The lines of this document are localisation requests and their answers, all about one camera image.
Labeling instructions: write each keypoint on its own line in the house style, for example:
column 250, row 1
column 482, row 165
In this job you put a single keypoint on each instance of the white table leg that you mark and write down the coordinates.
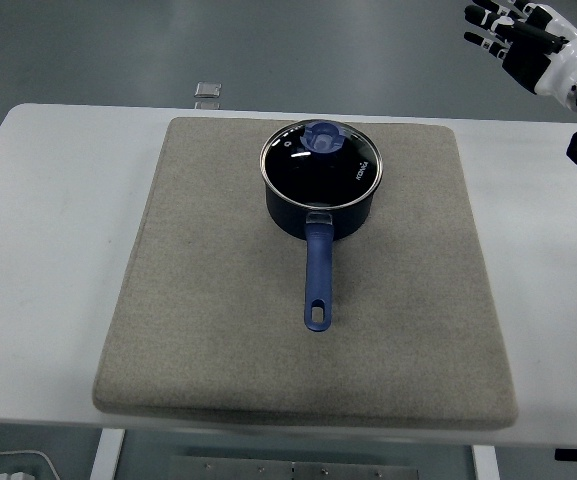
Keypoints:
column 107, row 455
column 485, row 465

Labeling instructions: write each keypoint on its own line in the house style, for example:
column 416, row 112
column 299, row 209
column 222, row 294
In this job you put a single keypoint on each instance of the small clear square floor plate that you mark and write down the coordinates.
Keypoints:
column 208, row 89

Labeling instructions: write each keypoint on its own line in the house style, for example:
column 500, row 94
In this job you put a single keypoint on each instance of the white power adapter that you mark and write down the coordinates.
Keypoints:
column 15, row 476

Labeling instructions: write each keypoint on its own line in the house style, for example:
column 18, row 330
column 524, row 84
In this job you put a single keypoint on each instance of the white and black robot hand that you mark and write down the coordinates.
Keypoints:
column 560, row 55

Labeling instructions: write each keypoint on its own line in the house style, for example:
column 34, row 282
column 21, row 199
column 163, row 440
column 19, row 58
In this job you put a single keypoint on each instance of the grey metal plate with screws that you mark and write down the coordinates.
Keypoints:
column 293, row 471

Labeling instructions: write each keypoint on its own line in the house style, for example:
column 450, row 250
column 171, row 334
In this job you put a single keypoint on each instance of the glass pot lid blue knob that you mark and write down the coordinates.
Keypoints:
column 313, row 175

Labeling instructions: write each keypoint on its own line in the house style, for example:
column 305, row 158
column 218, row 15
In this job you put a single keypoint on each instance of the beige fabric mat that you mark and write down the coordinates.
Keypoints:
column 218, row 310

